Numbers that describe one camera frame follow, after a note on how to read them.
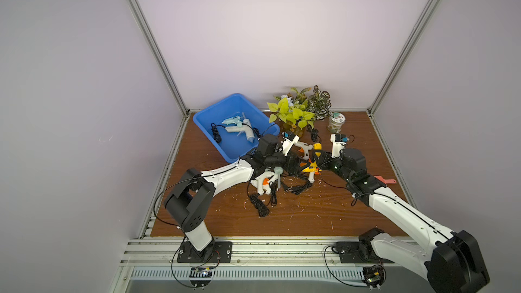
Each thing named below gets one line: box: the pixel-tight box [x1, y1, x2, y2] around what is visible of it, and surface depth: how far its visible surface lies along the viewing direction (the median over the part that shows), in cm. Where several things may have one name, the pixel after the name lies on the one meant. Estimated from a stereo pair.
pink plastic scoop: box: [373, 174, 397, 185], surface depth 92 cm
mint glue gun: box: [221, 115, 243, 128], surface depth 116 cm
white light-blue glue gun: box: [221, 115, 255, 143], surface depth 112 cm
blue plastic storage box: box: [192, 93, 281, 164], surface depth 112 cm
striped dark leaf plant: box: [305, 84, 334, 120], surface depth 94 cm
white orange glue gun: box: [250, 166, 284, 197], surface depth 91 cm
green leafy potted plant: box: [266, 88, 317, 138], surface depth 92 cm
